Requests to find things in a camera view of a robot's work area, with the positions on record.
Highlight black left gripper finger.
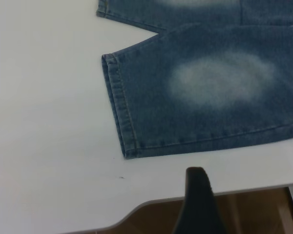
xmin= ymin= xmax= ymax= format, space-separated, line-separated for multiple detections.
xmin=172 ymin=167 xmax=227 ymax=234

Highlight blue denim jeans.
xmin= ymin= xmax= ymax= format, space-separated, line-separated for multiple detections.
xmin=95 ymin=0 xmax=293 ymax=160

